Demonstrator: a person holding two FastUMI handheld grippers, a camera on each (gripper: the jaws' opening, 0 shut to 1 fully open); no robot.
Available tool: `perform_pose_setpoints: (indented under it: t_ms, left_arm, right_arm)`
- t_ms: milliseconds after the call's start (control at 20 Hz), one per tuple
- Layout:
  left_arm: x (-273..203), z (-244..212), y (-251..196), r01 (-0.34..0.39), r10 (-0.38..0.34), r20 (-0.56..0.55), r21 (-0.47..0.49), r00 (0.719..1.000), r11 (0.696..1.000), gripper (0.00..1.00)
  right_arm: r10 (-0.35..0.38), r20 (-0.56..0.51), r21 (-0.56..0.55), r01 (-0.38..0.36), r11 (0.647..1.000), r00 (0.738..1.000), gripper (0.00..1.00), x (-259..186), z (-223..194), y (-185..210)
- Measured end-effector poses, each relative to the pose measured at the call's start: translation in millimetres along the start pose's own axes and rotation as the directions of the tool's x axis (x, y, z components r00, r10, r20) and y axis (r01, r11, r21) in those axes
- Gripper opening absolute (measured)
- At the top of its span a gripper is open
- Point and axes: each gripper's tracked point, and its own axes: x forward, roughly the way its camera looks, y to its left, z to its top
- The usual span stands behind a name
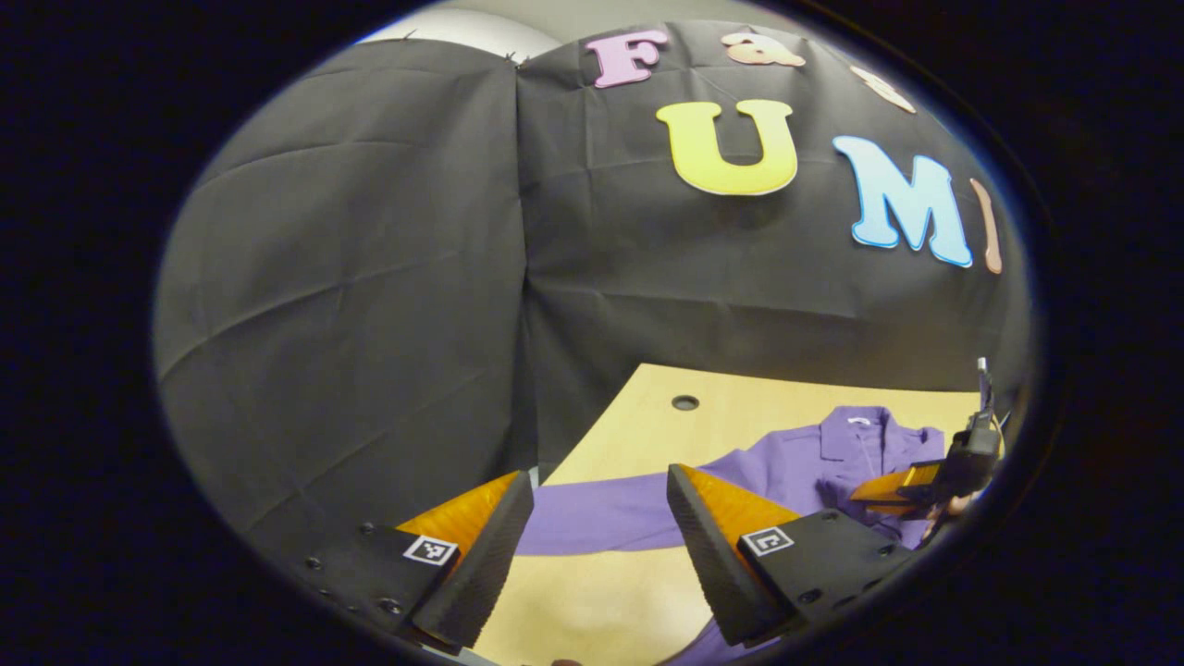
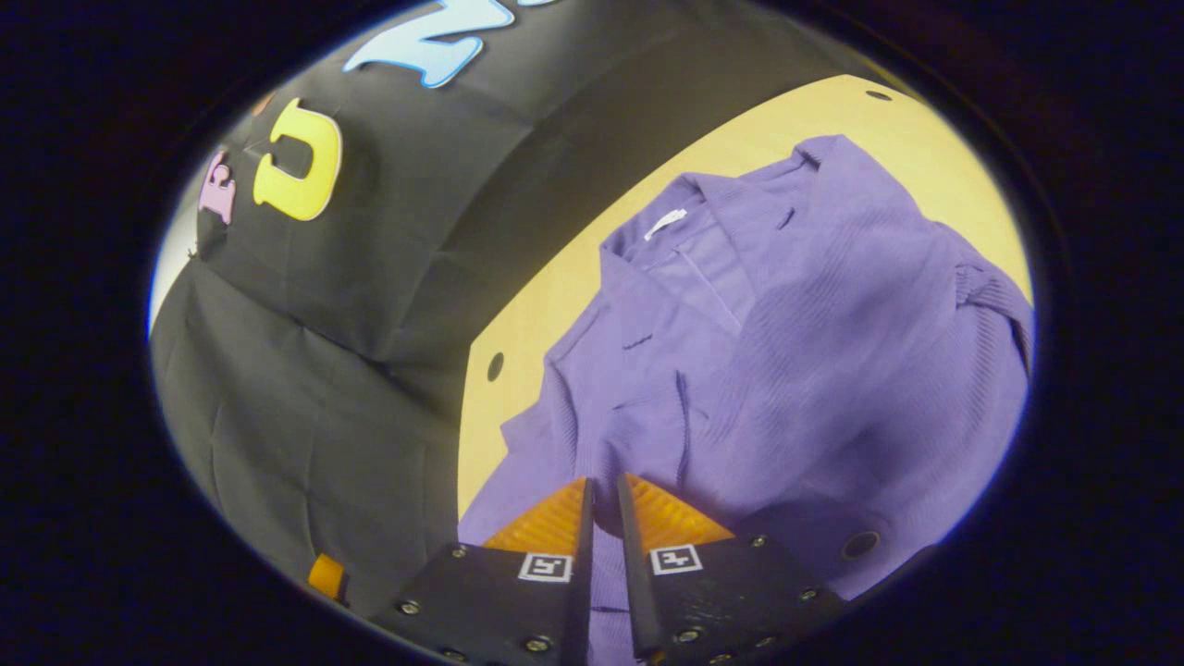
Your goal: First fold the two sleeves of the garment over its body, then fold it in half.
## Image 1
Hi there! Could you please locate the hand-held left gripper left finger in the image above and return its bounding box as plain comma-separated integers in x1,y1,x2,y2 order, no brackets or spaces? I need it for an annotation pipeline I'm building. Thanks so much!
296,470,537,654

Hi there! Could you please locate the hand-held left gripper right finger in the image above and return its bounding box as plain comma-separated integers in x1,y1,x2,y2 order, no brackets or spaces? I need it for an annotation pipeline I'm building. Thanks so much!
666,462,919,648

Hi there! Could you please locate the purple collared shirt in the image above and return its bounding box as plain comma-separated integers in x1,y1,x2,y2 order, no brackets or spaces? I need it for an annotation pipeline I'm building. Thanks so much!
513,405,950,666

